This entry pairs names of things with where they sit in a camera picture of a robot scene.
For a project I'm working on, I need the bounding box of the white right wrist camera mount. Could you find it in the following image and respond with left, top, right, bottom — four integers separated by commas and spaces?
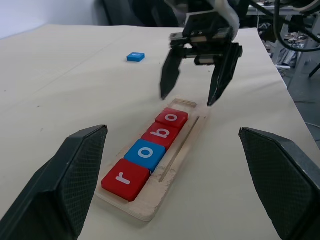
212, 0, 241, 36

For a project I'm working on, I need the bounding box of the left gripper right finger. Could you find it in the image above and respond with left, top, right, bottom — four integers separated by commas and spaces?
238, 126, 320, 240

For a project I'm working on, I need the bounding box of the cluttered grey workbench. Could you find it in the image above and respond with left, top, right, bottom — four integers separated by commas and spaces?
247, 0, 320, 88

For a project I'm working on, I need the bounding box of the wooden tile rack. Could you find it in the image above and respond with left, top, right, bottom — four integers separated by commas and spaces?
96, 98, 212, 223

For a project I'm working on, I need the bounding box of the red letter tile o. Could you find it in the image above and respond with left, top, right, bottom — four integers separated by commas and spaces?
155, 107, 189, 130

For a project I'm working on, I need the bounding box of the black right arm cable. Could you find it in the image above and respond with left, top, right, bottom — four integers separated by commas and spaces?
272, 0, 320, 53

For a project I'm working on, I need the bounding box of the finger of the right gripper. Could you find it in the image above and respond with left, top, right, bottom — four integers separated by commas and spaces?
159, 47, 185, 101
206, 42, 244, 107

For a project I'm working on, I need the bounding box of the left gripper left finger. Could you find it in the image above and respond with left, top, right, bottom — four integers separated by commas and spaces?
0, 124, 109, 240

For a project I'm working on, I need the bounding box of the blue letter tile t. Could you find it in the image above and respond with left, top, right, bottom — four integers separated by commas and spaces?
126, 52, 146, 62

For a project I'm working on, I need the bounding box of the black equipment beside table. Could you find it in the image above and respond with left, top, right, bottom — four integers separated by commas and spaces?
101, 0, 187, 28

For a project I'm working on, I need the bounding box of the red tile letter r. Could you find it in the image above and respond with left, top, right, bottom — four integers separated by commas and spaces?
100, 158, 151, 203

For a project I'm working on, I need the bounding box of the red letter tile b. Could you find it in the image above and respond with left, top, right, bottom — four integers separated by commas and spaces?
140, 121, 181, 150

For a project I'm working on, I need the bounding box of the blue tile letter o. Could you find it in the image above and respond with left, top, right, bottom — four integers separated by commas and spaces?
123, 139, 167, 173

